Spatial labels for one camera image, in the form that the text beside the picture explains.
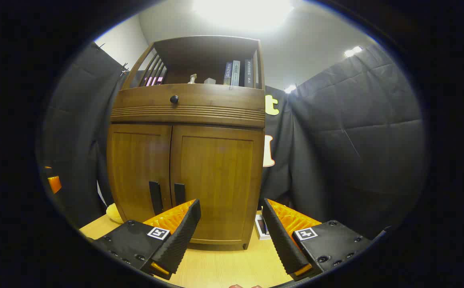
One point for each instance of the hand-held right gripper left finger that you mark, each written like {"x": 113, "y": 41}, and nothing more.
{"x": 180, "y": 240}

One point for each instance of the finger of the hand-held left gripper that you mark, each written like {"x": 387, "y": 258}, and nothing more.
{"x": 54, "y": 184}

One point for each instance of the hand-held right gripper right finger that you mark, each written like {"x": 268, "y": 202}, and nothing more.
{"x": 282, "y": 244}

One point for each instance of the wooden cabinet door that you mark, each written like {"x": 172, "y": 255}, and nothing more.
{"x": 216, "y": 172}
{"x": 136, "y": 168}

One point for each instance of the wooden double-door shoe cabinet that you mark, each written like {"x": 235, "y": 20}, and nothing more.
{"x": 208, "y": 50}

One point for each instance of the white box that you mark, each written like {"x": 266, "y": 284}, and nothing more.
{"x": 260, "y": 230}

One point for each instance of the pale yellow round object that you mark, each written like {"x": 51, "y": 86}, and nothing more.
{"x": 114, "y": 213}

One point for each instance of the wooden drawer with black knob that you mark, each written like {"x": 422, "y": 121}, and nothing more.
{"x": 216, "y": 100}

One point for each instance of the small ceiling light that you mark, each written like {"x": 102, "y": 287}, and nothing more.
{"x": 290, "y": 89}
{"x": 353, "y": 51}

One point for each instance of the small pale bottle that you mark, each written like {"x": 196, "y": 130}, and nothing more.
{"x": 192, "y": 79}

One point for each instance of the small white block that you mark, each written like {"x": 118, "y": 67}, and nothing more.
{"x": 210, "y": 81}

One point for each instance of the dark blue book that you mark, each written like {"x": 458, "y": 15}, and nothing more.
{"x": 227, "y": 74}

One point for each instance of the black book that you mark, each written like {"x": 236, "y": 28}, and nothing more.
{"x": 248, "y": 74}

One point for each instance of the grey book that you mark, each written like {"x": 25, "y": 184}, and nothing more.
{"x": 235, "y": 74}

